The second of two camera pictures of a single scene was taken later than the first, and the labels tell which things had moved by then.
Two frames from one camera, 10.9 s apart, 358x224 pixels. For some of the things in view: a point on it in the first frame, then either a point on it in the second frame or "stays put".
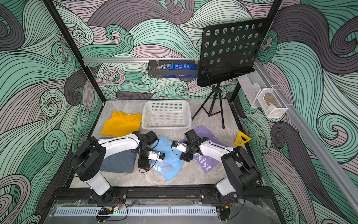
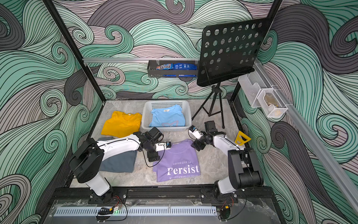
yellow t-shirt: [120, 124] stays put
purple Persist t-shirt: [204, 164] to [181, 160]
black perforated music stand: [228, 51] stays put
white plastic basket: [166, 115] stays put
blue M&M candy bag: [177, 66] stays put
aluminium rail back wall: [177, 60] stays put
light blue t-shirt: [171, 164] to [171, 116]
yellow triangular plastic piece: [239, 141] stays put
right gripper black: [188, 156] to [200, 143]
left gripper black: [145, 164] to [154, 157]
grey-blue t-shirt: [123, 162] stays put
